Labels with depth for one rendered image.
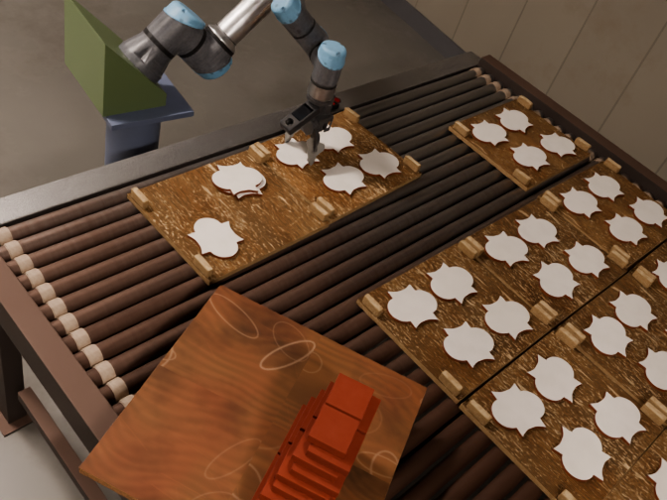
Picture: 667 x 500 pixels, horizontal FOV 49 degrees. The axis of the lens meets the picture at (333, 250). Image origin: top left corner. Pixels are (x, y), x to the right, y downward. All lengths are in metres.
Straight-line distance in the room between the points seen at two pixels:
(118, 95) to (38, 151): 1.30
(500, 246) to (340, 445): 1.08
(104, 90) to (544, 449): 1.52
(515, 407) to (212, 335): 0.72
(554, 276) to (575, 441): 0.54
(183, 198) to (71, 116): 1.83
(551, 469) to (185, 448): 0.81
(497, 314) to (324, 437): 0.85
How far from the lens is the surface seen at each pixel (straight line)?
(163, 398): 1.43
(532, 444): 1.75
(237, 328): 1.54
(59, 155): 3.49
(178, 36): 2.28
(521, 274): 2.10
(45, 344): 1.61
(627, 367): 2.05
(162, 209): 1.91
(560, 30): 4.43
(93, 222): 1.89
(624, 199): 2.62
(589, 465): 1.79
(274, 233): 1.90
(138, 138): 2.40
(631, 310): 2.20
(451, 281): 1.95
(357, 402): 1.25
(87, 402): 1.53
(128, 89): 2.26
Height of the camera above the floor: 2.25
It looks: 44 degrees down
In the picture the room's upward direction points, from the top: 20 degrees clockwise
